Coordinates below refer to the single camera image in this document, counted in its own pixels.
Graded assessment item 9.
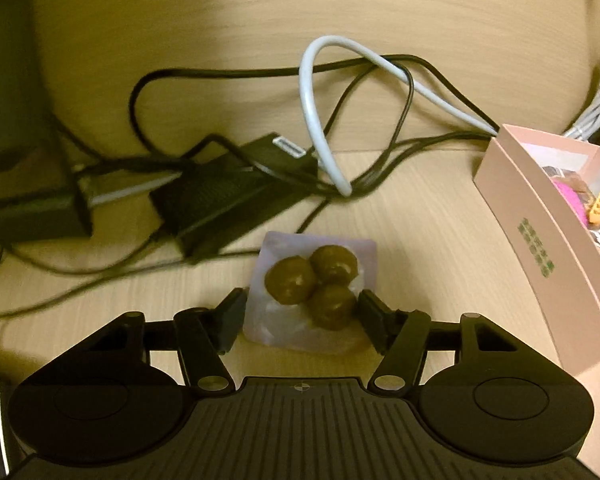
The black cable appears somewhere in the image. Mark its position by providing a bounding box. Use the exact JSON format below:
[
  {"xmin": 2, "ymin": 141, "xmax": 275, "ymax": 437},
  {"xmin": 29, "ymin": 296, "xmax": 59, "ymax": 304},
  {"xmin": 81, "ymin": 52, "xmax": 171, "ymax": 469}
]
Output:
[{"xmin": 128, "ymin": 53, "xmax": 502, "ymax": 196}]

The pink plastic mesh ball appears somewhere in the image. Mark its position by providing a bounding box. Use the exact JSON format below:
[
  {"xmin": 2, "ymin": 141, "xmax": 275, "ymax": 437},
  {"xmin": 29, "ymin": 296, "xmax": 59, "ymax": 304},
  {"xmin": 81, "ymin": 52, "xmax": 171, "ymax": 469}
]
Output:
[{"xmin": 552, "ymin": 179, "xmax": 588, "ymax": 226}]

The thick white cable loop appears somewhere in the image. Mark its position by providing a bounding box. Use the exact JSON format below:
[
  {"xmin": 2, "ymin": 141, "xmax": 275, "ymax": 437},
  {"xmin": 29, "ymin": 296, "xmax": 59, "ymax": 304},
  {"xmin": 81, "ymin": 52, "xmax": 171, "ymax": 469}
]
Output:
[{"xmin": 298, "ymin": 34, "xmax": 500, "ymax": 198}]

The black power adapter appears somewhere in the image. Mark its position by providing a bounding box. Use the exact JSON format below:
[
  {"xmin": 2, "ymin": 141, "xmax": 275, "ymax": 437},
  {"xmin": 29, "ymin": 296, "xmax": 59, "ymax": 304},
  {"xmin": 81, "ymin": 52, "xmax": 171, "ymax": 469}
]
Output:
[{"xmin": 149, "ymin": 134, "xmax": 310, "ymax": 259}]

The pink cardboard box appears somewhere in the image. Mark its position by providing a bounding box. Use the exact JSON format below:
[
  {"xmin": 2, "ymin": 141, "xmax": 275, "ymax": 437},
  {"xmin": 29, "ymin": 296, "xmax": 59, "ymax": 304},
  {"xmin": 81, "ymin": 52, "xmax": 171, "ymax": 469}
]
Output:
[{"xmin": 475, "ymin": 125, "xmax": 600, "ymax": 375}]

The black computer monitor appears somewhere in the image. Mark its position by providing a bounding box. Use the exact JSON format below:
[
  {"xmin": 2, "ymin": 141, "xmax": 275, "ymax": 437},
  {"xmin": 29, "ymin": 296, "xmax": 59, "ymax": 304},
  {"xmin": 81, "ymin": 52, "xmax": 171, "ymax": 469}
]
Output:
[{"xmin": 0, "ymin": 0, "xmax": 53, "ymax": 174}]

